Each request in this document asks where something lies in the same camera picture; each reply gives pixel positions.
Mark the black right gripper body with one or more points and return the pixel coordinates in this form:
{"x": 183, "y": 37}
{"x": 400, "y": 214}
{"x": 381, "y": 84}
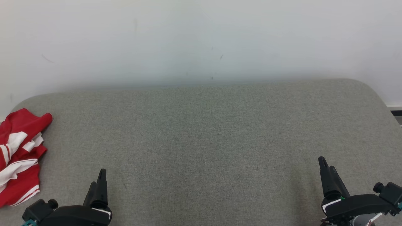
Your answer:
{"x": 358, "y": 205}

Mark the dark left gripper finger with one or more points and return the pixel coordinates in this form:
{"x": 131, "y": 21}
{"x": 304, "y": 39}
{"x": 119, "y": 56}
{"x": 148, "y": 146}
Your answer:
{"x": 102, "y": 191}
{"x": 90, "y": 196}

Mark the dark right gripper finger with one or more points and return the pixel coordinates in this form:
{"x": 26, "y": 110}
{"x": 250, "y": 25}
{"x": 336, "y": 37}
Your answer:
{"x": 338, "y": 186}
{"x": 326, "y": 179}

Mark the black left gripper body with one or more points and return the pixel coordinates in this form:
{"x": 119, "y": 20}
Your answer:
{"x": 78, "y": 216}

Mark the red basketball jersey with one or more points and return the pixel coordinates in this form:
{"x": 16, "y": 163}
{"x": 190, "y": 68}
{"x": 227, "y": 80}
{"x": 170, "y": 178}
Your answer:
{"x": 22, "y": 185}

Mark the grey fabric sofa seat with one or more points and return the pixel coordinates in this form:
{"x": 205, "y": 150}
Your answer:
{"x": 201, "y": 141}

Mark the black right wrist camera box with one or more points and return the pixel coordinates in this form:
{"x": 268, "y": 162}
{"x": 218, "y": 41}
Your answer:
{"x": 391, "y": 191}

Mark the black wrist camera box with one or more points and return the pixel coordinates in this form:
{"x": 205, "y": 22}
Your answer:
{"x": 37, "y": 210}
{"x": 391, "y": 191}

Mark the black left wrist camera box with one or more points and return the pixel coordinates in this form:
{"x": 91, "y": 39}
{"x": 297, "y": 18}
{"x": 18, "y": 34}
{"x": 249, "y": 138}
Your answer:
{"x": 37, "y": 210}

